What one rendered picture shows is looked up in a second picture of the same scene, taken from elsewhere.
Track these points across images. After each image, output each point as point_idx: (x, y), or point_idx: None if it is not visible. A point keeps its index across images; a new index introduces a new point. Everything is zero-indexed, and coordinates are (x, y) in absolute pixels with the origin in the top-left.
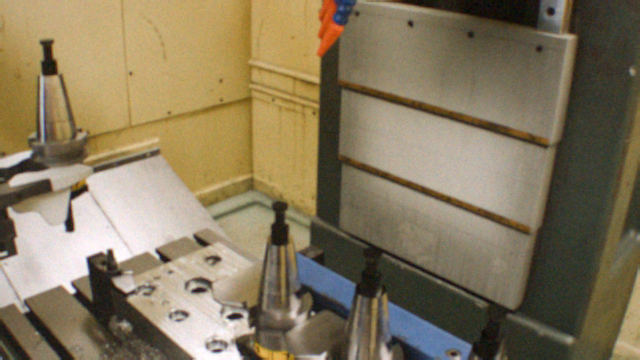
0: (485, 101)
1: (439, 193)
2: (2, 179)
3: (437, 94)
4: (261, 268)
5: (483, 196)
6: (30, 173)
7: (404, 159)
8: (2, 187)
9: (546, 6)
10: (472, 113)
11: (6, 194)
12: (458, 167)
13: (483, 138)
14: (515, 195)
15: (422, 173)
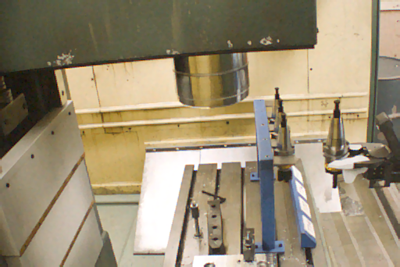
0: (67, 161)
1: (74, 236)
2: (363, 148)
3: (55, 183)
4: (288, 137)
5: (81, 211)
6: (351, 148)
7: (59, 245)
8: (364, 145)
9: (61, 91)
10: (66, 175)
11: (363, 142)
12: (72, 211)
13: (71, 183)
14: (85, 194)
15: (66, 239)
